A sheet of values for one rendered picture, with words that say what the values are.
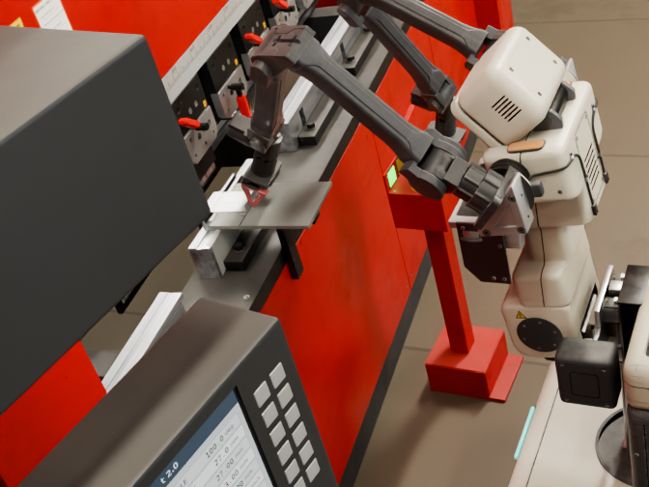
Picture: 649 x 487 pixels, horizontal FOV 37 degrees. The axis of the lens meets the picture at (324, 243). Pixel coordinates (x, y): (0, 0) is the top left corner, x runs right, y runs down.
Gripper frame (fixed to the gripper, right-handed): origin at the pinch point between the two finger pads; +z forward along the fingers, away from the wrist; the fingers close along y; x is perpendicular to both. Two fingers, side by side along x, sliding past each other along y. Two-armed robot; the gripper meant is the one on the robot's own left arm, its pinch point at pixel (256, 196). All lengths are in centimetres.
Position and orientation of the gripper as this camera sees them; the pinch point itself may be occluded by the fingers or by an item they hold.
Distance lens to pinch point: 241.7
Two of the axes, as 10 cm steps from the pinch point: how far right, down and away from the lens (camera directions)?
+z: -2.1, 6.8, 7.0
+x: 9.2, 3.7, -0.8
